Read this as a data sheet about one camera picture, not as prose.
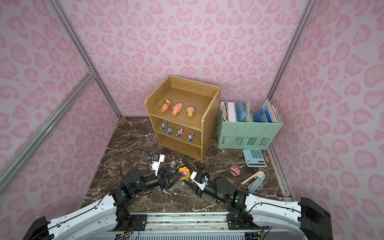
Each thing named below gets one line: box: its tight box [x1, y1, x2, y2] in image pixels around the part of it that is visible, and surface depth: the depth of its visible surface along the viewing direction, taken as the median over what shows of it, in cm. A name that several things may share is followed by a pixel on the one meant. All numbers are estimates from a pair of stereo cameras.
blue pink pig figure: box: [175, 128, 183, 138], surface depth 88 cm
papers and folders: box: [219, 99, 283, 123], surface depth 89 cm
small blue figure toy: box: [160, 122, 168, 131], surface depth 91 cm
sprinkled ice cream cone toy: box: [160, 99, 172, 113], surface depth 80 cm
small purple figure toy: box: [187, 133, 194, 142], surface depth 86 cm
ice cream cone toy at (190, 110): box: [186, 106, 196, 117], surface depth 76 cm
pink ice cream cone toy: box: [172, 103, 183, 116], surface depth 78 cm
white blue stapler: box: [241, 170, 266, 194], surface depth 86 cm
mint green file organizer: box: [217, 112, 284, 150], surface depth 90 cm
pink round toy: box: [230, 165, 241, 177], surface depth 90 cm
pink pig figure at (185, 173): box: [178, 166, 192, 182], surface depth 68 cm
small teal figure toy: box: [166, 126, 174, 135], surface depth 88 cm
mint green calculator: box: [242, 149, 268, 168], surface depth 96 cm
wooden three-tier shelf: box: [144, 75, 222, 161], surface depth 85 cm
